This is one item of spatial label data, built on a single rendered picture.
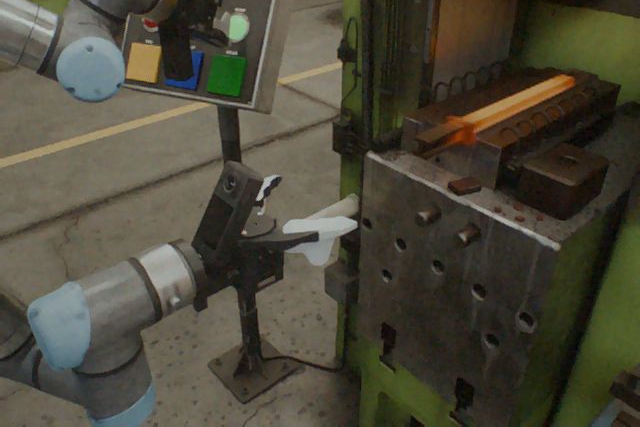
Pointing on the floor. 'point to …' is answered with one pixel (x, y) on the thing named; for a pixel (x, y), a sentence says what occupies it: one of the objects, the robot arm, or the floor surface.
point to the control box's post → (228, 121)
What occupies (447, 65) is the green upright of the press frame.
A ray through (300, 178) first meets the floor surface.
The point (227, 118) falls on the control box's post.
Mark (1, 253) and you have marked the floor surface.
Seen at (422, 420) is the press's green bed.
